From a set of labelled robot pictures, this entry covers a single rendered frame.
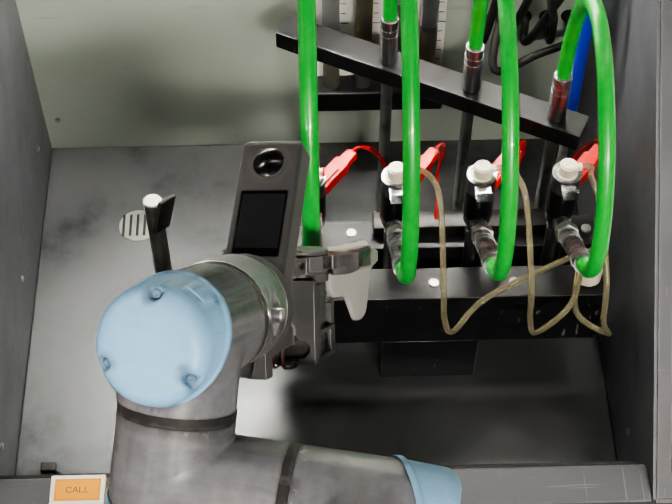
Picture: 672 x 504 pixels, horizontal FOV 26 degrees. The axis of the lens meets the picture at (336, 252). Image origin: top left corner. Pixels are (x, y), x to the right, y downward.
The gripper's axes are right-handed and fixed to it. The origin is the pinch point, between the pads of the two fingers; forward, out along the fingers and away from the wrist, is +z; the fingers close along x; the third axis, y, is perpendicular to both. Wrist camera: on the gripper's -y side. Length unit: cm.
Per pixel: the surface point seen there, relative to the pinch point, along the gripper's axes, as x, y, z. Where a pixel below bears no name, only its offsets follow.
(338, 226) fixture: -7.3, 1.4, 29.7
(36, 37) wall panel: -42, -19, 33
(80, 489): -25.4, 23.5, 5.7
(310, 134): 1.8, -9.3, -8.5
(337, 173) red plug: -4.7, -4.6, 20.7
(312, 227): 1.1, -2.0, -6.1
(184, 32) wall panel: -26.7, -19.1, 37.3
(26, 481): -31.1, 23.1, 6.0
